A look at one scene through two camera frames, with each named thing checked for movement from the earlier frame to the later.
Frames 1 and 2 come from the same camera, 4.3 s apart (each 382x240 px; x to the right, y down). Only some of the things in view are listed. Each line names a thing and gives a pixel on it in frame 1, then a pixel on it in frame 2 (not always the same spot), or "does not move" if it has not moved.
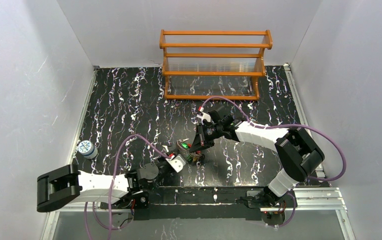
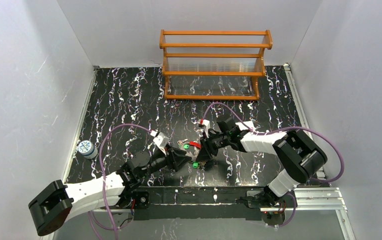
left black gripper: [170, 152] -> [170, 156]
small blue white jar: [87, 149] does not move
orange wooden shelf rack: [213, 65] does not move
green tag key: [184, 145] -> [196, 165]
